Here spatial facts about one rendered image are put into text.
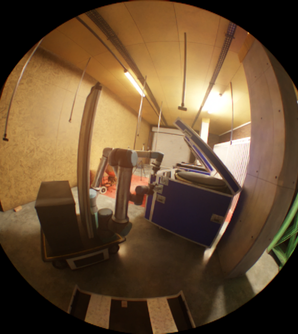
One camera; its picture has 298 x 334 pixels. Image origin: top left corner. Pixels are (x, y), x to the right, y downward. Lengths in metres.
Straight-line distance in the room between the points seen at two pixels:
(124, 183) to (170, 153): 8.10
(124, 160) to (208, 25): 2.17
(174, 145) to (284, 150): 8.19
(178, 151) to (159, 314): 8.71
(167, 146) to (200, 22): 8.15
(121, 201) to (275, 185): 1.31
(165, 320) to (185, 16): 3.24
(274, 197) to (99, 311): 1.73
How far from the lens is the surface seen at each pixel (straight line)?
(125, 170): 0.81
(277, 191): 1.21
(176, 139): 8.87
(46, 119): 2.81
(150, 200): 1.75
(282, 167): 1.20
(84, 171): 0.97
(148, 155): 1.34
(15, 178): 2.68
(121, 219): 0.97
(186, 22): 2.16
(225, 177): 1.35
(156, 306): 1.31
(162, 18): 2.15
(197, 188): 1.40
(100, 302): 1.30
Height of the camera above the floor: 1.30
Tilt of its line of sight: 9 degrees down
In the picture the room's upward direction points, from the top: 8 degrees clockwise
